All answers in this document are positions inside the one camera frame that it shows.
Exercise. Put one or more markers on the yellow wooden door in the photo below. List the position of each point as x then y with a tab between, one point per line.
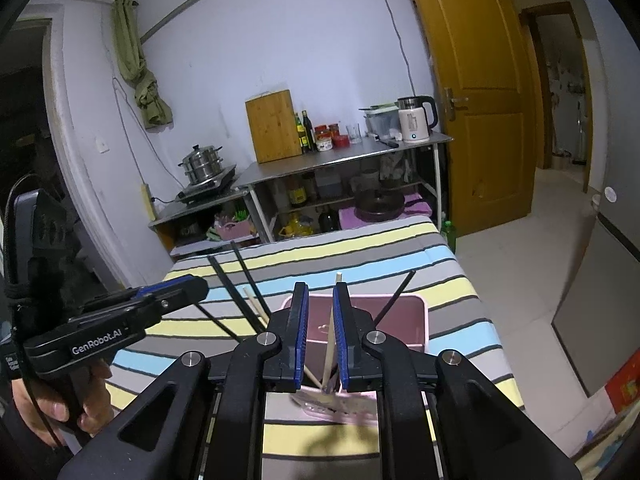
488	110

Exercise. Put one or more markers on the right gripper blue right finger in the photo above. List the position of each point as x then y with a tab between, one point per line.
346	336

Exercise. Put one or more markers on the induction cooker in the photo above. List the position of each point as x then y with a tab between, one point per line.
207	189

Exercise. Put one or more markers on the dark sauce bottle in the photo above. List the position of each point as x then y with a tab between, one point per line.
309	131

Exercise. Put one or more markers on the wooden cutting board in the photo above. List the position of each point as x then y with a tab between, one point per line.
273	127

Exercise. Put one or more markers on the stainless steel steamer pot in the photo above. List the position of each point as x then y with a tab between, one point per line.
202	164

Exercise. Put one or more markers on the grey refrigerator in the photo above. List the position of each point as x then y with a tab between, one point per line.
597	322

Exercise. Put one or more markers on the red jar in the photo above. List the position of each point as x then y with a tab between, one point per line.
340	141

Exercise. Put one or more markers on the green plastic bottle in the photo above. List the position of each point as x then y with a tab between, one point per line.
449	233

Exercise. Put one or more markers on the low wooden side shelf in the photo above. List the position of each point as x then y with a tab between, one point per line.
187	230

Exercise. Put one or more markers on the green hanging cloth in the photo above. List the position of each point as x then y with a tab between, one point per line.
134	69

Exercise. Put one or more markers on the person's left hand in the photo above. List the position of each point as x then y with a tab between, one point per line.
96	404

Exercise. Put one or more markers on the metal kitchen shelf table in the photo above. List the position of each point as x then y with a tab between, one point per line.
348	164

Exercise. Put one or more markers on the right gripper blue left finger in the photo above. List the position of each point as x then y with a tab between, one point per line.
294	338

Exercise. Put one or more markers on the white electric kettle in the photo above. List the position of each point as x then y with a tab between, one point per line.
418	117

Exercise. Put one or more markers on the pink plastic utensil caddy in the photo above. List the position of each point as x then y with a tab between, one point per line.
406	321

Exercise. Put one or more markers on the black chopstick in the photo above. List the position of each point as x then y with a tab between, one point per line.
237	298
220	325
393	299
250	280

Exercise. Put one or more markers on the pink basket on shelf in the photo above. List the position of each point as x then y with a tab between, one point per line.
233	230

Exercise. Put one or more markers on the black frying pan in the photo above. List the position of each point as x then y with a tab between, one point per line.
379	205

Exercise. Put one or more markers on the clear plastic storage box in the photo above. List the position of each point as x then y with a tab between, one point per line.
382	120

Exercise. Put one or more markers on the striped tablecloth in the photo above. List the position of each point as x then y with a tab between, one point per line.
400	278

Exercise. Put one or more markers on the wooden chopstick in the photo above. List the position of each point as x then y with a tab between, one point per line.
329	357
264	316

